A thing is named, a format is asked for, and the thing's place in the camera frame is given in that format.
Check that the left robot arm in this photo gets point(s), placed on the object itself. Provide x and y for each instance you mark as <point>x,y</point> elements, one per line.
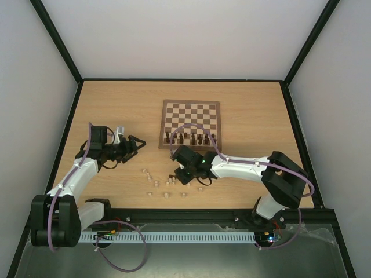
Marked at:
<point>56,219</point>

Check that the black aluminium frame rail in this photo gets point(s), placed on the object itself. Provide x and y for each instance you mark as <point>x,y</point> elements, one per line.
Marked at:
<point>240,218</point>

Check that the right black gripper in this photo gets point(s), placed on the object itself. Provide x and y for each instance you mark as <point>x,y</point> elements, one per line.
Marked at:
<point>183,174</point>

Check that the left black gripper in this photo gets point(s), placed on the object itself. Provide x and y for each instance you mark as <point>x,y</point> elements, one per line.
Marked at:
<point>127,149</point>

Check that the light blue slotted cable duct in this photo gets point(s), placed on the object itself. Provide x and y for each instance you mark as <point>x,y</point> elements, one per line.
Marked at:
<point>181,237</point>

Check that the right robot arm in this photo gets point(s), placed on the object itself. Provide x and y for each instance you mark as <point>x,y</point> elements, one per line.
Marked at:
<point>284,180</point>

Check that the wooden chess board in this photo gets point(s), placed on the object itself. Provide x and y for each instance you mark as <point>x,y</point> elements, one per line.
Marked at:
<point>190,116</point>

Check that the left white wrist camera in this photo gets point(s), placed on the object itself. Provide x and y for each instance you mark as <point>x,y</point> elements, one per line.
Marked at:
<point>118,134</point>

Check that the dark piece pile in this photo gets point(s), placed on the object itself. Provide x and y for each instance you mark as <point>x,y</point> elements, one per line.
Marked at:
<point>214,138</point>

